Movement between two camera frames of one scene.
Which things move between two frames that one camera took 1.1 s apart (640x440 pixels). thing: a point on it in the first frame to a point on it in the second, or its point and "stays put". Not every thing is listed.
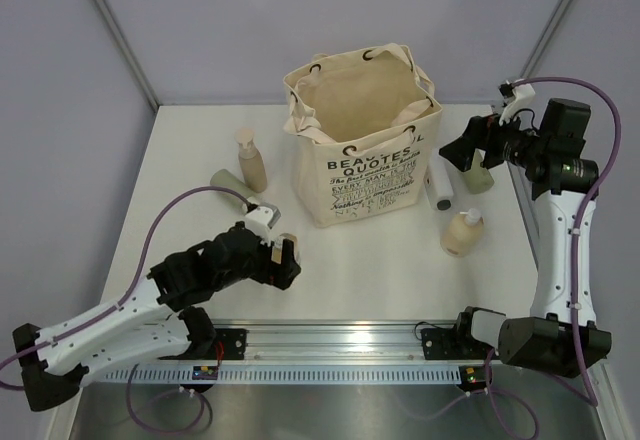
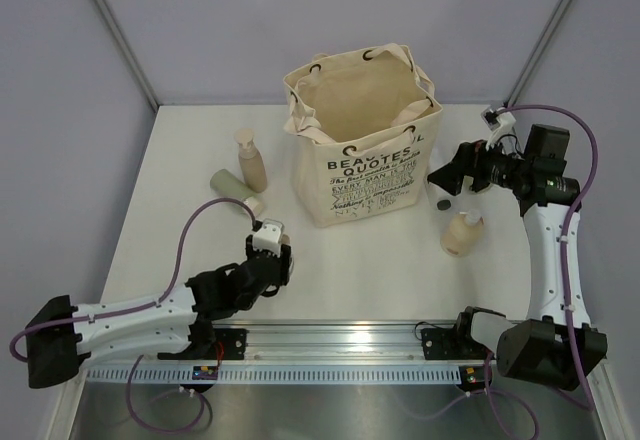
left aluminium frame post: x=117 y=32 stays put
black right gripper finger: x=476 y=132 to x=465 y=154
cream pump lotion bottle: x=462 y=232 stays put
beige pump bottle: x=252 y=164 stays put
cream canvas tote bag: x=367 y=128 stays put
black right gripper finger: x=460 y=153 to x=448 y=178
